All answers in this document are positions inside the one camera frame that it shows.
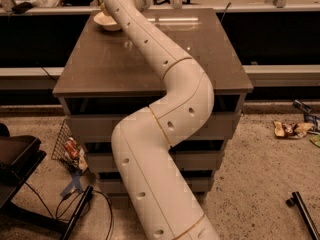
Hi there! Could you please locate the white paper bowl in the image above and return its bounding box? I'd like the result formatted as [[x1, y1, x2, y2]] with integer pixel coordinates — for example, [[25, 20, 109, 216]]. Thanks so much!
[[94, 12, 121, 32]]

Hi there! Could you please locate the grey drawer cabinet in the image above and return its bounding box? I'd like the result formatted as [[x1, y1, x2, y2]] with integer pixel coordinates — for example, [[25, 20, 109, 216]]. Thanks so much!
[[52, 7, 254, 198]]

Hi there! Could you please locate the wire mesh basket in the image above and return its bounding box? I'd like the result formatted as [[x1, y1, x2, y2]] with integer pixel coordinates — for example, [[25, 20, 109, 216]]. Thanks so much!
[[51, 121, 88, 175]]

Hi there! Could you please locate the black stand leg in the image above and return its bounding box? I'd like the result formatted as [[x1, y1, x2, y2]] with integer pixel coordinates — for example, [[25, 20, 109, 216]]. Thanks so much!
[[59, 186, 93, 240]]

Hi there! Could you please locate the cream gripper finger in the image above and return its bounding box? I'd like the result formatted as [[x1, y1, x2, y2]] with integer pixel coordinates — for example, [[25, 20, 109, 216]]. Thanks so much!
[[100, 4, 111, 16]]

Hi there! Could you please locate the red snack packet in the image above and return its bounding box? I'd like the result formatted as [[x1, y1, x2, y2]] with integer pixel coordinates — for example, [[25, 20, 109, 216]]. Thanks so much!
[[64, 138, 79, 159]]

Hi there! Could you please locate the bottom grey drawer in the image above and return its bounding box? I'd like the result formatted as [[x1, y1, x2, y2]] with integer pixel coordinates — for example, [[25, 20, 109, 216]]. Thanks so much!
[[97, 178, 214, 194]]

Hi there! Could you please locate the black tray stand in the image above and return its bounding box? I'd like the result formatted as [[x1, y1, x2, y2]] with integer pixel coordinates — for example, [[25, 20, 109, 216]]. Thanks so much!
[[0, 123, 46, 208]]

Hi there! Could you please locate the black bar bottom right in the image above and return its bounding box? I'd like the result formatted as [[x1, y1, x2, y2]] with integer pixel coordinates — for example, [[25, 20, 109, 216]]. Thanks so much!
[[286, 192, 320, 240]]

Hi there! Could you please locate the top grey drawer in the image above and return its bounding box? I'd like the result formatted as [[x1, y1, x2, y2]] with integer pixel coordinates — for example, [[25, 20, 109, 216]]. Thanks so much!
[[66, 112, 241, 143]]

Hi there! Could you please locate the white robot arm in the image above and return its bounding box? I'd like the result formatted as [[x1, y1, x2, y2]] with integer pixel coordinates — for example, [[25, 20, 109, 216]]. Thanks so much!
[[104, 0, 220, 240]]

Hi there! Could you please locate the middle grey drawer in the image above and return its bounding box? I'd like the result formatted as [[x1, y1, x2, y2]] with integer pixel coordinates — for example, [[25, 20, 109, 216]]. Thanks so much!
[[86, 151, 224, 173]]

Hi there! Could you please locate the grey drawer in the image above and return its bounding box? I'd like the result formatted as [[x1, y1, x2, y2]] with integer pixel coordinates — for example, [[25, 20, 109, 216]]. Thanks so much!
[[97, 178, 214, 194], [86, 151, 224, 173], [66, 112, 241, 143]]

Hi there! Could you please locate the black cable on floor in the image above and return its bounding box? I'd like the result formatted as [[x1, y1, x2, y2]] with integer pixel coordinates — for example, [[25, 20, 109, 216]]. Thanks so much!
[[24, 181, 115, 240]]

